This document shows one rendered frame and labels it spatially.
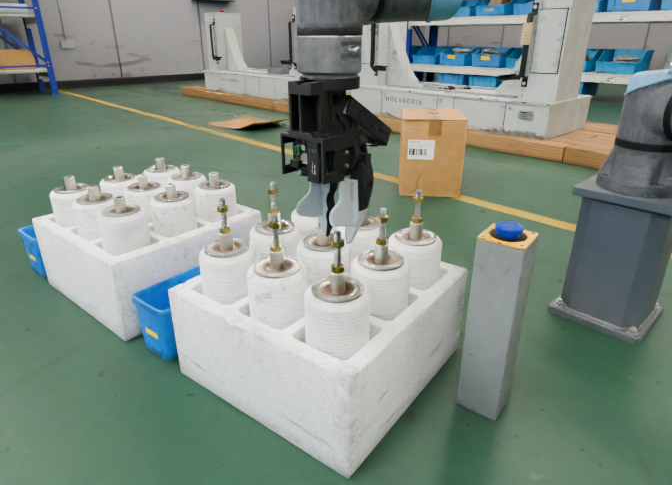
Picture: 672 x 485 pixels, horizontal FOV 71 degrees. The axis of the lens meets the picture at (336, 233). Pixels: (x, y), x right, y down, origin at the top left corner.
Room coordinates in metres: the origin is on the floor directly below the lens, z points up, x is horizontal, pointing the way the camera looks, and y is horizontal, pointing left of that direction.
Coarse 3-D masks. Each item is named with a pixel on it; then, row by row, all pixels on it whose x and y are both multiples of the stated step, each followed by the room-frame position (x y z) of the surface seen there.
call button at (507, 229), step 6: (498, 222) 0.65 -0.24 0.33; (504, 222) 0.65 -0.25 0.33; (510, 222) 0.65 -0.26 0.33; (498, 228) 0.63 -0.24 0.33; (504, 228) 0.63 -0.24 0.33; (510, 228) 0.63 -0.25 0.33; (516, 228) 0.63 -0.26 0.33; (522, 228) 0.63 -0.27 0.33; (498, 234) 0.64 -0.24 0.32; (504, 234) 0.62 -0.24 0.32; (510, 234) 0.62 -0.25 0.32; (516, 234) 0.62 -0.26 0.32
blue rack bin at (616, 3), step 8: (608, 0) 4.82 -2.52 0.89; (616, 0) 4.77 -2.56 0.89; (624, 0) 4.72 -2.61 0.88; (632, 0) 4.67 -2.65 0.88; (640, 0) 4.63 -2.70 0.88; (648, 0) 4.58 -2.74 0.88; (656, 0) 4.69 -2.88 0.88; (608, 8) 4.82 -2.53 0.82; (616, 8) 4.77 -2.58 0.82; (624, 8) 4.72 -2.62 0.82; (632, 8) 4.67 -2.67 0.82; (640, 8) 4.62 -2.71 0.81; (648, 8) 4.58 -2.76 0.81; (656, 8) 4.74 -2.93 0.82
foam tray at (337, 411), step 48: (192, 288) 0.72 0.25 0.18; (432, 288) 0.72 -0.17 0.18; (192, 336) 0.68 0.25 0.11; (240, 336) 0.60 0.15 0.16; (288, 336) 0.58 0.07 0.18; (384, 336) 0.58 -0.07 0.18; (432, 336) 0.68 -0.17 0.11; (240, 384) 0.61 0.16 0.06; (288, 384) 0.55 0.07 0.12; (336, 384) 0.49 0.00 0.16; (384, 384) 0.55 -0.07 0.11; (288, 432) 0.55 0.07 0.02; (336, 432) 0.49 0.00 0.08; (384, 432) 0.56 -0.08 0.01
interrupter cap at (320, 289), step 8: (320, 280) 0.61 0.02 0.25; (328, 280) 0.61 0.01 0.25; (352, 280) 0.61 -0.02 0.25; (312, 288) 0.58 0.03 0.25; (320, 288) 0.59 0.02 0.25; (328, 288) 0.59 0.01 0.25; (352, 288) 0.59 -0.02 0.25; (360, 288) 0.59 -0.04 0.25; (320, 296) 0.56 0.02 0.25; (328, 296) 0.56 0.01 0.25; (336, 296) 0.57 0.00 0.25; (344, 296) 0.56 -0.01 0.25; (352, 296) 0.56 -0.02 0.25; (360, 296) 0.57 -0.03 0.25
